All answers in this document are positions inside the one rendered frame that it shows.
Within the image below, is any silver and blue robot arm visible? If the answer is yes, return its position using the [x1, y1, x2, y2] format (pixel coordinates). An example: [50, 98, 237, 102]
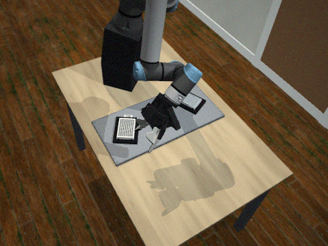
[113, 0, 203, 105]

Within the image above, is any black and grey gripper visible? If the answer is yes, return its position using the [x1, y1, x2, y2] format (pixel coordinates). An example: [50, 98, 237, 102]
[134, 93, 178, 154]

